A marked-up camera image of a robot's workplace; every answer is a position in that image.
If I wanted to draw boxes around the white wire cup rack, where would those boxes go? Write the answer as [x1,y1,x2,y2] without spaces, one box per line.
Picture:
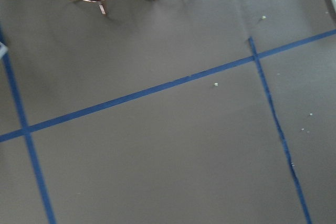
[0,42,8,59]

